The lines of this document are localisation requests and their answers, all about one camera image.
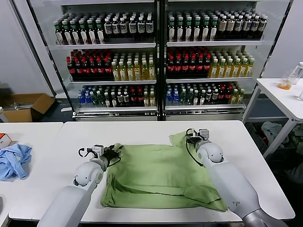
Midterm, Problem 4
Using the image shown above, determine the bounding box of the orange and white carton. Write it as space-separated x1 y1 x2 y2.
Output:
0 133 12 149

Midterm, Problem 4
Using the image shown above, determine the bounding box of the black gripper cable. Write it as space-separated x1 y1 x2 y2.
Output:
79 145 125 167
186 138 205 167

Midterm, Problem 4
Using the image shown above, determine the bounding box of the small white side table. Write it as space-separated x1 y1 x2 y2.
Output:
242 78 303 159

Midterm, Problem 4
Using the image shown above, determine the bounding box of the glass door beverage cooler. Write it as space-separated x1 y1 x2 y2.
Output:
26 0 160 122

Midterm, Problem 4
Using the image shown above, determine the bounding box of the glass beaker orange liquid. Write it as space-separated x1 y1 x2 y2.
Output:
277 75 292 91

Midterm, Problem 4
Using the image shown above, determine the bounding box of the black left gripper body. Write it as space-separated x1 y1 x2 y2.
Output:
103 150 119 164

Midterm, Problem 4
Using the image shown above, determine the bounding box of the clear bottle white cap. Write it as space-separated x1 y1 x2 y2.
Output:
289 61 303 86

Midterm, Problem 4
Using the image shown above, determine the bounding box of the black plastic crate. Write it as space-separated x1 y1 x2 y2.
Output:
245 122 296 152

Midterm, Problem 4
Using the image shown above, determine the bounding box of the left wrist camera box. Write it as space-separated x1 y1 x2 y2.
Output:
92 145 105 158

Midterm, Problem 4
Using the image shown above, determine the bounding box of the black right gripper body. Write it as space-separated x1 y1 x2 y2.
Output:
189 136 204 148

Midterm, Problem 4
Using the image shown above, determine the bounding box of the shelf with bottled drinks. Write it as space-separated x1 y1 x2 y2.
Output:
160 0 293 122

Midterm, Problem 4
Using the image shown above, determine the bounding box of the crumpled grey cloth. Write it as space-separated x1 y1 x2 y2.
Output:
261 121 291 144

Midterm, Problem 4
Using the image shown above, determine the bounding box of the green cap dark tea bottle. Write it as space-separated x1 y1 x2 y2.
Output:
210 16 218 42
95 19 105 45
168 17 176 43
193 16 201 43
71 20 80 45
62 20 72 46
201 16 209 42
176 17 184 43
54 21 64 46
79 20 89 45
184 17 192 43
87 19 97 45

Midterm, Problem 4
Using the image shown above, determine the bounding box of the light green polo shirt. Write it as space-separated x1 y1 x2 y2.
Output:
99 131 229 212

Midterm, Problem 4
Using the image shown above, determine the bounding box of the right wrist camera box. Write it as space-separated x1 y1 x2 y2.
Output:
198 129 211 142

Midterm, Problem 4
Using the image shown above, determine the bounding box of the crumpled light blue shirt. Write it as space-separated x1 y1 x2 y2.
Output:
0 143 33 182

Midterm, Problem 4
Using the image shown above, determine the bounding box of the black bulky object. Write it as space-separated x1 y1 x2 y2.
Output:
272 153 303 190

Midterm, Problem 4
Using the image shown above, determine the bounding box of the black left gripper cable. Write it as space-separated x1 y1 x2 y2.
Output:
79 145 125 167

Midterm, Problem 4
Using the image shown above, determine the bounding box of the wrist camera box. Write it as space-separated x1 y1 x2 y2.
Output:
92 145 105 158
198 129 211 142

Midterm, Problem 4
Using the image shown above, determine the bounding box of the dark green cloth pile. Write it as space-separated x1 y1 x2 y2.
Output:
290 125 303 146

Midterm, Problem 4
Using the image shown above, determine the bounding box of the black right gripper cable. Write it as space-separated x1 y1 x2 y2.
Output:
186 138 205 167

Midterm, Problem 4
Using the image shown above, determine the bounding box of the white cap blue label bottle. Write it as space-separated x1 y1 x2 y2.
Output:
104 18 113 38
145 16 154 38
234 15 243 40
242 15 251 40
128 17 137 38
250 15 259 40
137 17 145 38
258 15 267 40
119 17 128 38
111 17 120 38

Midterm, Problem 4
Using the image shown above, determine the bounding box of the white cap beige label bottle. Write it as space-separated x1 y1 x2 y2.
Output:
226 15 235 40
218 15 227 40

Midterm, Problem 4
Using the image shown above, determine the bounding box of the open brown cardboard box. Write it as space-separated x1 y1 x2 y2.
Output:
1 93 56 123

